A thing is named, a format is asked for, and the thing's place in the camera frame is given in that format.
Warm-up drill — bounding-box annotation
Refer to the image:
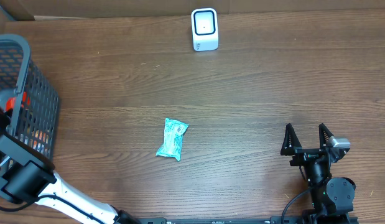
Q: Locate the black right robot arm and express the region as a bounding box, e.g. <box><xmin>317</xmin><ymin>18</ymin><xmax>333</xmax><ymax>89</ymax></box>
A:
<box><xmin>272</xmin><ymin>123</ymin><xmax>359</xmax><ymax>224</ymax></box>

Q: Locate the brown cardboard backboard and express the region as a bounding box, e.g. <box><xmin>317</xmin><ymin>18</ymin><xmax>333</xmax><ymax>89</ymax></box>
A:
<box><xmin>0</xmin><ymin>0</ymin><xmax>385</xmax><ymax>21</ymax></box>

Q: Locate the dark grey plastic basket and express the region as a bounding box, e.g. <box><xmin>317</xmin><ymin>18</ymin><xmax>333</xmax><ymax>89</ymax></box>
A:
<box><xmin>0</xmin><ymin>34</ymin><xmax>60</xmax><ymax>159</ymax></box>

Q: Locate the orange spaghetti packet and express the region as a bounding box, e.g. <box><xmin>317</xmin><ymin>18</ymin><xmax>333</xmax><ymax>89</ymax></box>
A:
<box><xmin>5</xmin><ymin>92</ymin><xmax>49</xmax><ymax>155</ymax></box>

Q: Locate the white barcode scanner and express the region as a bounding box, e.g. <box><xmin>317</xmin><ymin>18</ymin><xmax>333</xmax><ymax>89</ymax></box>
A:
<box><xmin>191</xmin><ymin>7</ymin><xmax>219</xmax><ymax>52</ymax></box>

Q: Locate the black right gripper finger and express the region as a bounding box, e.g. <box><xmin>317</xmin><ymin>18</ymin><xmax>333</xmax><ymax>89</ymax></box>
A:
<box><xmin>280</xmin><ymin>123</ymin><xmax>302</xmax><ymax>156</ymax></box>
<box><xmin>318</xmin><ymin>123</ymin><xmax>334</xmax><ymax>149</ymax></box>

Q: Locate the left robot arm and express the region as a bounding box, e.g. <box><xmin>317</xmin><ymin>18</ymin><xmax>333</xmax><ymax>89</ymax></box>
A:
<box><xmin>0</xmin><ymin>107</ymin><xmax>139</xmax><ymax>224</ymax></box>

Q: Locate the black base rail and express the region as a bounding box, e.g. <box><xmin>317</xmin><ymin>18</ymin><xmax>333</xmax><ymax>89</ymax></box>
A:
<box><xmin>139</xmin><ymin>216</ymin><xmax>359</xmax><ymax>224</ymax></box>

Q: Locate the teal snack packet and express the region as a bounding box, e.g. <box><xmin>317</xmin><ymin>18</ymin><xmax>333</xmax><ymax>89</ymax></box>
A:
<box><xmin>156</xmin><ymin>118</ymin><xmax>189</xmax><ymax>162</ymax></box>

